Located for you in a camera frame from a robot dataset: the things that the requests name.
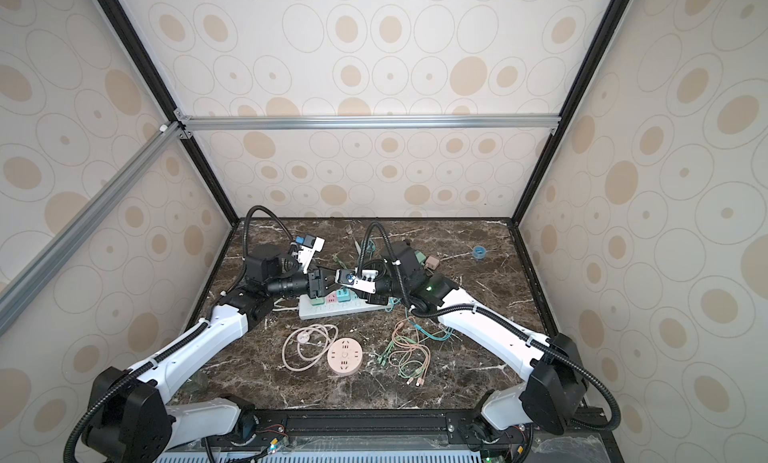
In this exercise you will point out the rear aluminium rail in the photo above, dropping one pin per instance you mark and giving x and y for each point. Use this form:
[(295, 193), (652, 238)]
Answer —
[(388, 122)]

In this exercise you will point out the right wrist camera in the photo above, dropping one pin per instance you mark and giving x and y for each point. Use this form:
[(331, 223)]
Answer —
[(364, 283)]

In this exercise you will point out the pink plug adapter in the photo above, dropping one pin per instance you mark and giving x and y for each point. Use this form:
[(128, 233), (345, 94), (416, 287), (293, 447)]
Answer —
[(432, 263)]

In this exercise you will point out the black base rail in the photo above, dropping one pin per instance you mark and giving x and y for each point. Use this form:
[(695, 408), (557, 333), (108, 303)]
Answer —
[(360, 430)]

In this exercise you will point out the white multicolour power strip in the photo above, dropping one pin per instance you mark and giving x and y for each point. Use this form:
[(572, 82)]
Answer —
[(332, 308)]

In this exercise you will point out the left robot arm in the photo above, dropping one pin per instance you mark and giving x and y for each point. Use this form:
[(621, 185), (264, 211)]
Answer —
[(268, 274)]

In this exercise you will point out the pink round socket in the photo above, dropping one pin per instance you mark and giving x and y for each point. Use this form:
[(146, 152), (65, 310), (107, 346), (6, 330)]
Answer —
[(345, 356)]

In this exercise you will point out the left aluminium rail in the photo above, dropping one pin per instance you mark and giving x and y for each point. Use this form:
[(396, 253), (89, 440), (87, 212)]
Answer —
[(23, 290)]

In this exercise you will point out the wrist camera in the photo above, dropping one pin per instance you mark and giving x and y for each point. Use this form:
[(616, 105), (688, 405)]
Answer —
[(307, 247), (364, 283)]

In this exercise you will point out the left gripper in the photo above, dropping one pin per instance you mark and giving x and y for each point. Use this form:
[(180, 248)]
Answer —
[(316, 281)]

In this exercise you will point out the aluminium rail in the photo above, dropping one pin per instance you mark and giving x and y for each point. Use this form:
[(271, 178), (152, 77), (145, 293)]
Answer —
[(388, 122), (23, 290)]

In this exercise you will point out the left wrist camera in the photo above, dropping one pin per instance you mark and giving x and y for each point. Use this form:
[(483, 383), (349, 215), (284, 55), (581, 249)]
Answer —
[(307, 247)]

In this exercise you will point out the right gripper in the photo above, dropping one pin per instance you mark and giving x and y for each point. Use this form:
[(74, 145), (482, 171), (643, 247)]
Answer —
[(372, 299)]

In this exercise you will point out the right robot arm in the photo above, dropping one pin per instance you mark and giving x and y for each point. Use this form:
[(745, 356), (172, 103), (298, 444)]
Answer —
[(556, 390)]

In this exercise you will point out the blue bottle cap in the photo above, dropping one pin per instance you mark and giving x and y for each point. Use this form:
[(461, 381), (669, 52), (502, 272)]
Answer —
[(479, 252)]

